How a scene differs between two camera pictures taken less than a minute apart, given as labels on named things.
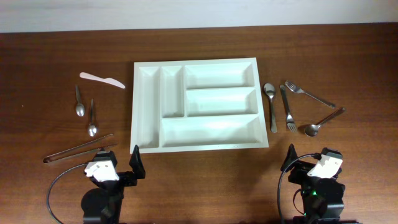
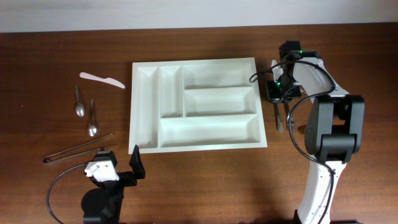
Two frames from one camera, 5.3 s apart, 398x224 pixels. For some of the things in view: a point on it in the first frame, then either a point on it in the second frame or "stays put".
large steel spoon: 270,89 → 277,109
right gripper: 300,169 → 273,95
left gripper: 135,163 stays put
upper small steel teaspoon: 80,109 stays put
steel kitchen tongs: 105,142 stays put
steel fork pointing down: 290,121 stays put
